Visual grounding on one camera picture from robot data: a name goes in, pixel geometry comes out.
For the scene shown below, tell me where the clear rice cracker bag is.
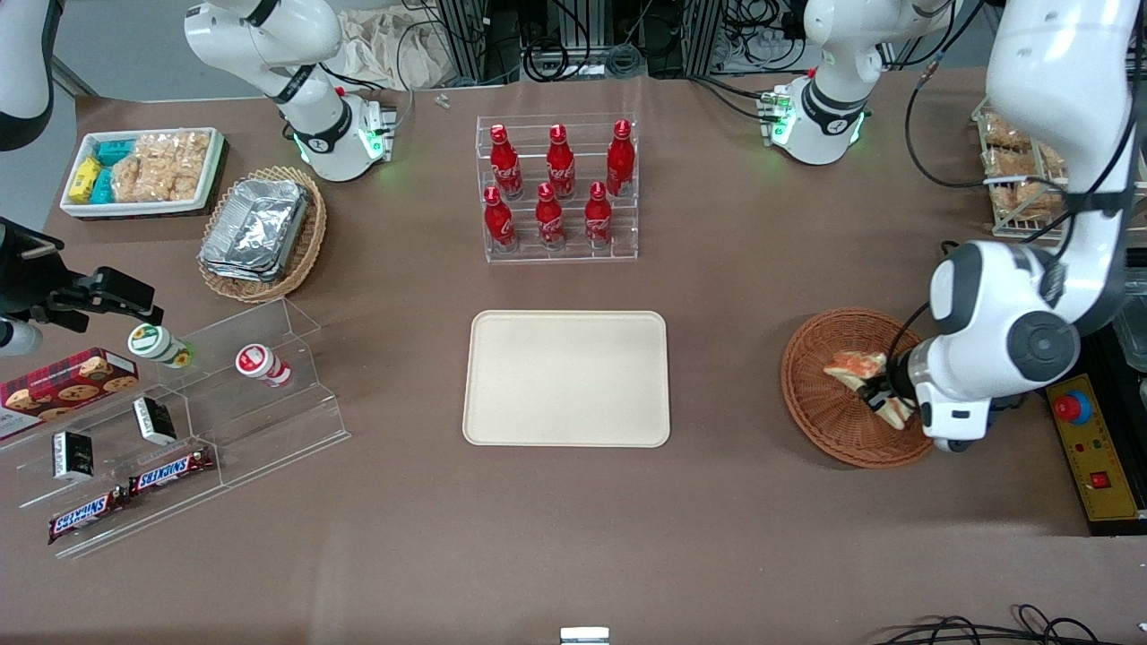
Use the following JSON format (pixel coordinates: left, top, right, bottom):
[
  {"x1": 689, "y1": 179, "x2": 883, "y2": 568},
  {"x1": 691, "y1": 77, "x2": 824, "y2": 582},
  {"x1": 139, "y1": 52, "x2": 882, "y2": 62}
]
[
  {"x1": 134, "y1": 132, "x2": 212, "y2": 202},
  {"x1": 111, "y1": 152, "x2": 160, "y2": 203}
]

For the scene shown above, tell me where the red cola bottle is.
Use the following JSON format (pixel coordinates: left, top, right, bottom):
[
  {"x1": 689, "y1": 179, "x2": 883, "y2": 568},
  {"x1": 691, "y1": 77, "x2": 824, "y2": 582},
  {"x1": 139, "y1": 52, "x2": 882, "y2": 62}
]
[
  {"x1": 489, "y1": 124, "x2": 524, "y2": 201},
  {"x1": 584, "y1": 182, "x2": 615, "y2": 251},
  {"x1": 483, "y1": 185, "x2": 519, "y2": 254},
  {"x1": 535, "y1": 182, "x2": 567, "y2": 252},
  {"x1": 606, "y1": 119, "x2": 636, "y2": 199},
  {"x1": 547, "y1": 124, "x2": 577, "y2": 201}
]

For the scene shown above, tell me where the clear acrylic stepped shelf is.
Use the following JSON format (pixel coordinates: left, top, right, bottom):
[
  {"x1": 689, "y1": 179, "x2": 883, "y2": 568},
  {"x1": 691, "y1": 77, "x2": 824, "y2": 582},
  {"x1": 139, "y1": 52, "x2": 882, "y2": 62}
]
[{"x1": 0, "y1": 297, "x2": 352, "y2": 562}]

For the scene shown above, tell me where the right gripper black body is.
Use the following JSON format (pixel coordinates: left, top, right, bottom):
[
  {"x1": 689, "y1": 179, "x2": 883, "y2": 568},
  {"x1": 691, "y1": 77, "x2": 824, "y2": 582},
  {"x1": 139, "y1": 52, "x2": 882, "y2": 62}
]
[{"x1": 0, "y1": 218, "x2": 69, "y2": 322}]

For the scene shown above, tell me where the metal wire rack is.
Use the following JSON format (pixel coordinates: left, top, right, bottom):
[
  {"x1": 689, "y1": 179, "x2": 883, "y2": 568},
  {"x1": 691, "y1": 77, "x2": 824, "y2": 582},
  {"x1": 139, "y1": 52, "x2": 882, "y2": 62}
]
[{"x1": 971, "y1": 93, "x2": 1147, "y2": 242}]

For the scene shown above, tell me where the yellow snack packet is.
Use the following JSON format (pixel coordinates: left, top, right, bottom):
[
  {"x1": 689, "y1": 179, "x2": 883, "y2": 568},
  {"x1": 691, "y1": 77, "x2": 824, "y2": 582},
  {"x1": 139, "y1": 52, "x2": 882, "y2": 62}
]
[{"x1": 69, "y1": 159, "x2": 102, "y2": 204}]

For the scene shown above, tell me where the round brown wicker basket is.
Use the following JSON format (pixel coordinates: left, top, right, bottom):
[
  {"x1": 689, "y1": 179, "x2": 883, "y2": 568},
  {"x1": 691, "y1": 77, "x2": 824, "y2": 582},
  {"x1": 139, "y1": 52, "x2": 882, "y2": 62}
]
[{"x1": 780, "y1": 308, "x2": 951, "y2": 469}]

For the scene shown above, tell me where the crumpled beige cloth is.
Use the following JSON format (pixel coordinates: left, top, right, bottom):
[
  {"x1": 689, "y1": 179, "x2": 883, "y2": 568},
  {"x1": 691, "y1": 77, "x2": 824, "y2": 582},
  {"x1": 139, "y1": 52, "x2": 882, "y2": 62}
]
[{"x1": 341, "y1": 7, "x2": 451, "y2": 91}]

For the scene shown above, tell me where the aluminium frame post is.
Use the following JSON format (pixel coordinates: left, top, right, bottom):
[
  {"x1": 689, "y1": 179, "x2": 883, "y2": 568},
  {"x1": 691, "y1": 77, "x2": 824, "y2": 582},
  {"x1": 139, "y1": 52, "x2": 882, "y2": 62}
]
[
  {"x1": 683, "y1": 0, "x2": 729, "y2": 78},
  {"x1": 435, "y1": 0, "x2": 505, "y2": 87}
]

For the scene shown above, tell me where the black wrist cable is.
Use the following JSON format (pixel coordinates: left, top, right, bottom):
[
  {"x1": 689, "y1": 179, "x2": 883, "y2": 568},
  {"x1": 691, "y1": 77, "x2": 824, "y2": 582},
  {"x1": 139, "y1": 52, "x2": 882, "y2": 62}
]
[{"x1": 884, "y1": 302, "x2": 935, "y2": 382}]

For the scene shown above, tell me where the Snickers chocolate bar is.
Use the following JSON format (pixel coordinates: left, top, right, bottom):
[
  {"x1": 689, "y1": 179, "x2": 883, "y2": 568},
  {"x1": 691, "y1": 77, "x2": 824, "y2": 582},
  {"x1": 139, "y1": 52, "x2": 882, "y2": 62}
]
[
  {"x1": 127, "y1": 446, "x2": 217, "y2": 497},
  {"x1": 47, "y1": 488, "x2": 132, "y2": 546}
]

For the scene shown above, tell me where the yellow emergency stop box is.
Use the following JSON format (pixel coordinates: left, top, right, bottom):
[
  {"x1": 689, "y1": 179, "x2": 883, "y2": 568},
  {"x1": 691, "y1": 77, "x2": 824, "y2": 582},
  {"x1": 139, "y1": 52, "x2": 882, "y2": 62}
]
[{"x1": 1045, "y1": 374, "x2": 1146, "y2": 524}]

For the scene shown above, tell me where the white rectangular snack tray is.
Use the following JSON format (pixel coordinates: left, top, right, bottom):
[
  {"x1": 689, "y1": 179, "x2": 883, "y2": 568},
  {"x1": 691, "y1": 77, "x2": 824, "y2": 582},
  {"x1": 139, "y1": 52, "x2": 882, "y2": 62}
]
[{"x1": 60, "y1": 127, "x2": 226, "y2": 220}]

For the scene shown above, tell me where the green-capped white yogurt bottle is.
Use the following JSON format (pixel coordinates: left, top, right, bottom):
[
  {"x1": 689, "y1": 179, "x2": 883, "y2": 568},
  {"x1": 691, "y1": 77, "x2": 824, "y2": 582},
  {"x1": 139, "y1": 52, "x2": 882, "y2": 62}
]
[{"x1": 126, "y1": 323, "x2": 196, "y2": 370}]

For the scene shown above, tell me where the black cable bundle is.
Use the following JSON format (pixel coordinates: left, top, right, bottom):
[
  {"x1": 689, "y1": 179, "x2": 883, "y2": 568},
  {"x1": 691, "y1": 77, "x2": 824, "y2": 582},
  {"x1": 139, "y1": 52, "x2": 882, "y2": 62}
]
[{"x1": 881, "y1": 604, "x2": 1147, "y2": 645}]

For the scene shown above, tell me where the small black carton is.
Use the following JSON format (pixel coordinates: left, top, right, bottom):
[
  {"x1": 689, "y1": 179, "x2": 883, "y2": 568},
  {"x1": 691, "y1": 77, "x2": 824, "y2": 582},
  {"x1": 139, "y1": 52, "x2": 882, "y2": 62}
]
[
  {"x1": 51, "y1": 431, "x2": 96, "y2": 484},
  {"x1": 132, "y1": 397, "x2": 178, "y2": 447}
]

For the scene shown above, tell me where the beige plastic serving tray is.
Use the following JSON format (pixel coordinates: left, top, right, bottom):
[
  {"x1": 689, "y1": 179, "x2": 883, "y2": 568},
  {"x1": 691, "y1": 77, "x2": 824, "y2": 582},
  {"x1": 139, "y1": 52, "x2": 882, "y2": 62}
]
[{"x1": 462, "y1": 310, "x2": 671, "y2": 448}]

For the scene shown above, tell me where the light oval wicker basket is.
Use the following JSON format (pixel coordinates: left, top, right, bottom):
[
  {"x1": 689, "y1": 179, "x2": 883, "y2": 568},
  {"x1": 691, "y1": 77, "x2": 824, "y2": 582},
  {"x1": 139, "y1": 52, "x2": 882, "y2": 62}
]
[{"x1": 197, "y1": 166, "x2": 328, "y2": 305}]

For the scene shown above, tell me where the red tartan cookie box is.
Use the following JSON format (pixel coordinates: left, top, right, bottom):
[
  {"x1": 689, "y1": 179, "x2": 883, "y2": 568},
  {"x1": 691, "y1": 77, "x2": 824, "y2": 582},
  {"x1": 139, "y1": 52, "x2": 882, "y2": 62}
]
[{"x1": 0, "y1": 348, "x2": 141, "y2": 441}]

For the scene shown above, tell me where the red-capped white yogurt bottle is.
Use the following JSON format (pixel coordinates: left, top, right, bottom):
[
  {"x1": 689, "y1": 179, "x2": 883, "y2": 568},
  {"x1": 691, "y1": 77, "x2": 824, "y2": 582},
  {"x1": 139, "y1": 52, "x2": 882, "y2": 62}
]
[{"x1": 235, "y1": 344, "x2": 294, "y2": 389}]

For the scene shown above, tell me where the aluminium foil container stack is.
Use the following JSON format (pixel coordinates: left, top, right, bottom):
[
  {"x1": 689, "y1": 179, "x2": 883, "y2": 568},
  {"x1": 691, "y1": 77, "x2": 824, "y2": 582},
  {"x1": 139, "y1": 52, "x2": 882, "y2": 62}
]
[{"x1": 199, "y1": 178, "x2": 311, "y2": 284}]

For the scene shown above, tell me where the coiled black cable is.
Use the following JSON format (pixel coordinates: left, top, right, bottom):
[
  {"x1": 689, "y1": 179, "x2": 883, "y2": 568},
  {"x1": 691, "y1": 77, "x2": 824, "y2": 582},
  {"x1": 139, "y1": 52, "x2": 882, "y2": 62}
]
[{"x1": 522, "y1": 34, "x2": 572, "y2": 83}]

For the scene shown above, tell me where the triangle sandwich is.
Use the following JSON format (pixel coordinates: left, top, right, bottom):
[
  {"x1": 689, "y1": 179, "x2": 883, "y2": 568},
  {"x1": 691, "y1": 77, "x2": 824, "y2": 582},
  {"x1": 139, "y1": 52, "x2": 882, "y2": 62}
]
[{"x1": 823, "y1": 351, "x2": 917, "y2": 431}]

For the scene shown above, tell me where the brown snack bag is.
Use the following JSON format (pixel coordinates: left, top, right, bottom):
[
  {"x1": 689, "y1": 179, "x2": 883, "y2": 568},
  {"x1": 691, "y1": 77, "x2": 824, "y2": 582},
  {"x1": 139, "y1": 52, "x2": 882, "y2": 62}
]
[
  {"x1": 993, "y1": 183, "x2": 1069, "y2": 222},
  {"x1": 984, "y1": 148, "x2": 1069, "y2": 182},
  {"x1": 981, "y1": 109, "x2": 1033, "y2": 150}
]

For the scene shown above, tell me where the clear acrylic bottle rack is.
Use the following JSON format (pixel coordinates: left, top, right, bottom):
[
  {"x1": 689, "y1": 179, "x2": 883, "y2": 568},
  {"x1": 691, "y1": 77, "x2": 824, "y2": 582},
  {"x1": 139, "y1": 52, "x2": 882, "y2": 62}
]
[{"x1": 475, "y1": 113, "x2": 640, "y2": 264}]

